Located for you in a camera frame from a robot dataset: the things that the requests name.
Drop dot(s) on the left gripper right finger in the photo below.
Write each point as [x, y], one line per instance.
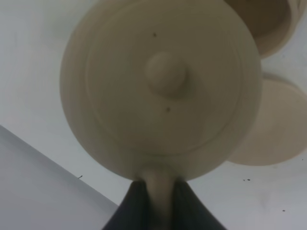
[188, 212]

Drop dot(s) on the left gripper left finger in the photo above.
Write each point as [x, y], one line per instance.
[134, 211]

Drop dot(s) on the beige teapot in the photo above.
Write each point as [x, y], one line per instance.
[160, 90]

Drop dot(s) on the beige teapot saucer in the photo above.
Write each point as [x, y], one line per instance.
[280, 130]

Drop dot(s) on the left beige teacup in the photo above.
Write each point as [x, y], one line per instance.
[269, 22]

